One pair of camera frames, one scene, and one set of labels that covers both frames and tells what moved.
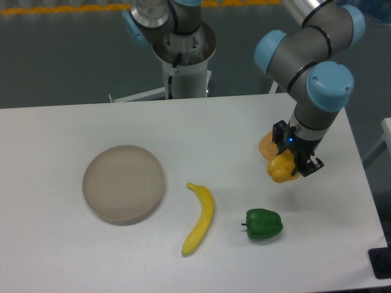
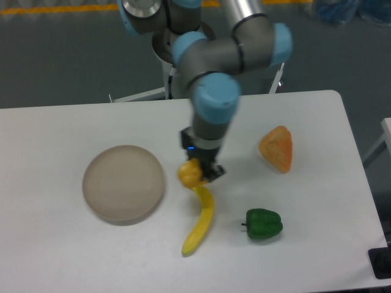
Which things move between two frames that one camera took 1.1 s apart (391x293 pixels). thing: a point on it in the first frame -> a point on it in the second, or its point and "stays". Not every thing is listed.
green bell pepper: [262, 223] stays
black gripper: [284, 135] -> [203, 150]
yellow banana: [208, 204] stays
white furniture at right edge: [386, 125] stays
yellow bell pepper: [280, 168] -> [190, 173]
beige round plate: [121, 184] stays
